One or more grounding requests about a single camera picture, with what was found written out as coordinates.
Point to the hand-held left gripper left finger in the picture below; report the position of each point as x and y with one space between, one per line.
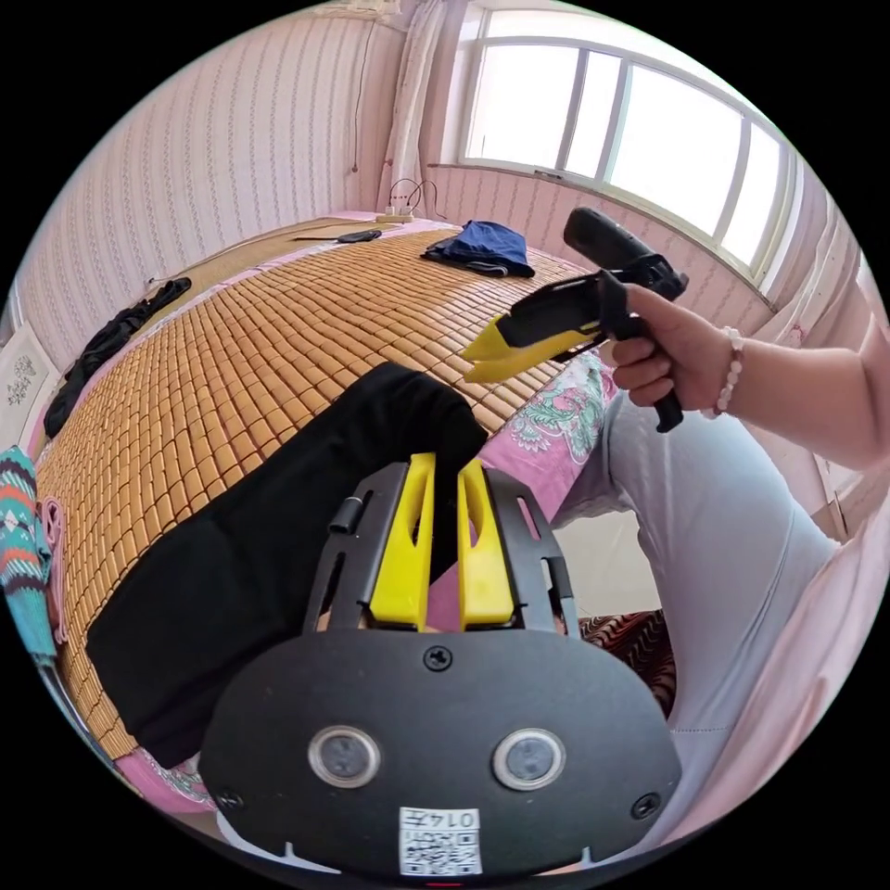
402 556

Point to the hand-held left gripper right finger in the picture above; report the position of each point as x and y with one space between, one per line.
485 577

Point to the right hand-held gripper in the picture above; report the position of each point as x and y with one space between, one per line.
556 309

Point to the black pants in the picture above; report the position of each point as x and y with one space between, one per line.
243 556

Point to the person's right forearm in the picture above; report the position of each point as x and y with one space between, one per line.
799 396

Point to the person's right hand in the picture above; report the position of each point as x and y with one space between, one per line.
678 354

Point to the blue and black clothes pile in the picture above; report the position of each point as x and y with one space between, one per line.
487 243

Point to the white power strip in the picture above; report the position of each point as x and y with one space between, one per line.
395 217

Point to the small black cloth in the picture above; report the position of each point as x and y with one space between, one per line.
359 236

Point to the bed with woven mat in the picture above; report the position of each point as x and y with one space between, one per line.
278 334

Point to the person's body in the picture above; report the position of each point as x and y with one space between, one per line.
730 556

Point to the pale curtain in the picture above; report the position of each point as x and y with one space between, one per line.
417 104

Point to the window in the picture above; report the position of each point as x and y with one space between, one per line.
626 118

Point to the long black garment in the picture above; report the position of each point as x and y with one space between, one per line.
111 344

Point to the patterned and pink clothes pile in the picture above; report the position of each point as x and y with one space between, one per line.
17 542

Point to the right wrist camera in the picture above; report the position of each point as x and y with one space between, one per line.
591 233

